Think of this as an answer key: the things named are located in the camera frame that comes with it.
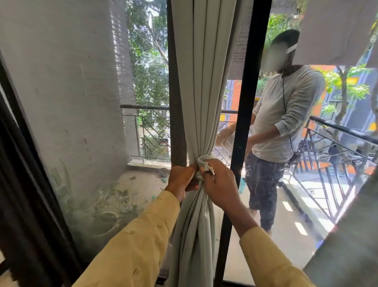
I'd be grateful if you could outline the orange brick building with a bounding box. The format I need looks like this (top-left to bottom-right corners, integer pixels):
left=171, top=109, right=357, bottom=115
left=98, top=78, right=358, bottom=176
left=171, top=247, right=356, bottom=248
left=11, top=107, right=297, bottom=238
left=220, top=65, right=378, bottom=178

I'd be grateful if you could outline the dark textured window post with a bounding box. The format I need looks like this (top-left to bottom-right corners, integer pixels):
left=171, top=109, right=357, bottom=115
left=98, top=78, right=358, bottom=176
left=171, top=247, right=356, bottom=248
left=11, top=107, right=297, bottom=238
left=167, top=0, right=188, bottom=168

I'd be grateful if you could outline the black sliding door frame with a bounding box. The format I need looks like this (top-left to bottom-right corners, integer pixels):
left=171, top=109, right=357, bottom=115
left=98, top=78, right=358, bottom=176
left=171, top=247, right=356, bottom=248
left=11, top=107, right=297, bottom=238
left=213, top=0, right=273, bottom=287

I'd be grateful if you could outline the light grey curtain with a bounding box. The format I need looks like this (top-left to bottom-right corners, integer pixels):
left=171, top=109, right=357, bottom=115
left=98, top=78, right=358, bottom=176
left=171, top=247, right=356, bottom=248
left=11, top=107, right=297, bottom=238
left=302, top=168, right=378, bottom=287
left=167, top=0, right=246, bottom=287

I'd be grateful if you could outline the person's right forearm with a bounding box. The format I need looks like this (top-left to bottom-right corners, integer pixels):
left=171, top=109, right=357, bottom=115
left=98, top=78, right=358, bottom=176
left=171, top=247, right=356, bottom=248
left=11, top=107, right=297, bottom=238
left=223, top=198, right=315, bottom=287

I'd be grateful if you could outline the black metal balcony railing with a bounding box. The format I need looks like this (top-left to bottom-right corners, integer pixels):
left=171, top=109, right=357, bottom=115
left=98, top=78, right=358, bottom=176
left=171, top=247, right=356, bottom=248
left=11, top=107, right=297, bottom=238
left=119, top=104, right=378, bottom=224

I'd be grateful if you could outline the person's left forearm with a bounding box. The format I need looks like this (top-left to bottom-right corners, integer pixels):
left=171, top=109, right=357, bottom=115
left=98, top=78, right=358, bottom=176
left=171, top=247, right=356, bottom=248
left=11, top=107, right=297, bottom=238
left=72, top=189, right=181, bottom=287

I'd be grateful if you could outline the leafy plant in white pot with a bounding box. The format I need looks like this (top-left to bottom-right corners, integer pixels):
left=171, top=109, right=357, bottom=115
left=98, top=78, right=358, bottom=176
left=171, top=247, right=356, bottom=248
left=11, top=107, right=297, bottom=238
left=85, top=176, right=139, bottom=239

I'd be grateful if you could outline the tall sword-leaf plant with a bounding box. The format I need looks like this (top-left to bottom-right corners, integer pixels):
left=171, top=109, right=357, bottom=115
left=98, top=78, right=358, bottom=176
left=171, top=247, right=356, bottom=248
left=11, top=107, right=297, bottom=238
left=48, top=159, right=74, bottom=211

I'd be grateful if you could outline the light grey curtain tie strap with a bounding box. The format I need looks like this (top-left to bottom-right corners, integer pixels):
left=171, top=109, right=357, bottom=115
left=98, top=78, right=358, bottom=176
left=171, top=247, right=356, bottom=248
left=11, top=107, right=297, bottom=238
left=195, top=154, right=215, bottom=181

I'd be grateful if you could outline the person's right hand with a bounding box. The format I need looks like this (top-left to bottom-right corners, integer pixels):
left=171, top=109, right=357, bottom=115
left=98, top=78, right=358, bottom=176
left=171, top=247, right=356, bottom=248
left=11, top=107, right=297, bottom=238
left=200, top=158, right=241, bottom=212

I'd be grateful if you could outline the person's left hand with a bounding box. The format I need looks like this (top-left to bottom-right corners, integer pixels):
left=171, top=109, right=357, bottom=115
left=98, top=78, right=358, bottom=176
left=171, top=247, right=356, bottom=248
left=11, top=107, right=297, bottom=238
left=165, top=162, right=200, bottom=203

